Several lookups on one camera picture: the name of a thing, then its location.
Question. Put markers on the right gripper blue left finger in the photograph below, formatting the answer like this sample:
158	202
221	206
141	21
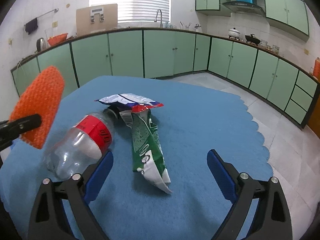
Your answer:
48	219

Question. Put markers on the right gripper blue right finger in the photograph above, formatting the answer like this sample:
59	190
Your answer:
272	217

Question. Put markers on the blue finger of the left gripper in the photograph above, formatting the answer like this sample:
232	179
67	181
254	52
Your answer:
11	130

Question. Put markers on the tall orange foam net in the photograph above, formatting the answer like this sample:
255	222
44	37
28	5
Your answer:
39	103

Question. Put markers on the clear plastic bottle red label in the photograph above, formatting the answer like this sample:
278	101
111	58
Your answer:
84	144

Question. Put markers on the green white milk carton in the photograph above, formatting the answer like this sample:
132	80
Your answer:
147	154

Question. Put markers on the blue white snack wrapper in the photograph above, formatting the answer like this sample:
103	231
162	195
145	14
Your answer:
129	101

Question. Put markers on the green lower kitchen cabinets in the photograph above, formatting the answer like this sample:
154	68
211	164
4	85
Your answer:
158	53

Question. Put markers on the steel electric kettle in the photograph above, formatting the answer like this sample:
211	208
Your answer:
41	45

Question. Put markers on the orange plastic basin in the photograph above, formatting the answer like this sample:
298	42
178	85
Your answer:
54	40

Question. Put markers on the dark hanging towel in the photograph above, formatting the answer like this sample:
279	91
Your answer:
31	26

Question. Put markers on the left wooden door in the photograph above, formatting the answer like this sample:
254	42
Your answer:
314	121

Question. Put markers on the blue felt table cloth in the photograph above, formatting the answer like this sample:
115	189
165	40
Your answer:
192	121

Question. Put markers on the cardboard box with scale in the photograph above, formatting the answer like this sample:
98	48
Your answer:
96	19

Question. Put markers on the orange thermos flask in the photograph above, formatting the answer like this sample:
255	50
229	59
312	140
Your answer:
316	68

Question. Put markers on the black wok pan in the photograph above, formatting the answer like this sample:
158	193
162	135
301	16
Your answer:
252	39

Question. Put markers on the white cooking pot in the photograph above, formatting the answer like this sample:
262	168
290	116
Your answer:
233	33

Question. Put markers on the black range hood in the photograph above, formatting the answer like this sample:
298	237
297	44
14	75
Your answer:
244	7

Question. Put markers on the wall towel rail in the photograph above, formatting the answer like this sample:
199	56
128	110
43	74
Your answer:
46	13

